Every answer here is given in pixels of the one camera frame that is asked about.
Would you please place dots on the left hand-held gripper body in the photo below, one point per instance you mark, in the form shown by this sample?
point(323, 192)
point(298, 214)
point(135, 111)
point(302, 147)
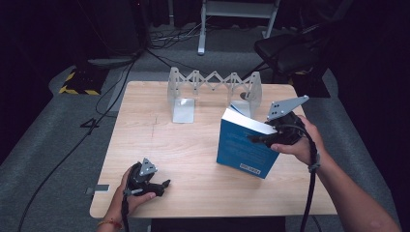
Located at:
point(143, 183)

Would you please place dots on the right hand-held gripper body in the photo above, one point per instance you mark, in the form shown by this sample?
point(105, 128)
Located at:
point(286, 129)

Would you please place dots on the blue book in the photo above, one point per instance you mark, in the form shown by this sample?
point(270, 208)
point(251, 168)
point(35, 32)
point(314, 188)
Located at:
point(245, 151)

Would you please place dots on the expandable grey metal book rack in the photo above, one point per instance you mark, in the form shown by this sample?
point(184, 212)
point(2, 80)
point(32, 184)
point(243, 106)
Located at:
point(183, 109)

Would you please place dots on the person's left hand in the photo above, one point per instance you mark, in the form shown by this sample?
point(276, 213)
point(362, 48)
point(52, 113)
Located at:
point(129, 203)

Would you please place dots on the person's right hand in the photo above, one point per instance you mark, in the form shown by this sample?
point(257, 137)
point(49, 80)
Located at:
point(304, 150)

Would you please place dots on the grey tape strip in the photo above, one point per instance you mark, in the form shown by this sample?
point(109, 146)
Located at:
point(98, 188)

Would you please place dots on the black chair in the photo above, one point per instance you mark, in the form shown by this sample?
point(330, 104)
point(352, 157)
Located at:
point(286, 53)

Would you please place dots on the black yellow striped block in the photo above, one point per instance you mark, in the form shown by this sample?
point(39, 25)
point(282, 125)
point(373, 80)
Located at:
point(82, 82)

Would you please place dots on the grey flat stand base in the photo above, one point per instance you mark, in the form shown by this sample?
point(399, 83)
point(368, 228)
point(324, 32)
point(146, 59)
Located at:
point(111, 61)

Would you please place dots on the white metal stand frame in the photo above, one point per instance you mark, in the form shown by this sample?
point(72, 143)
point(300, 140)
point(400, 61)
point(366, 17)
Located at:
point(202, 35)

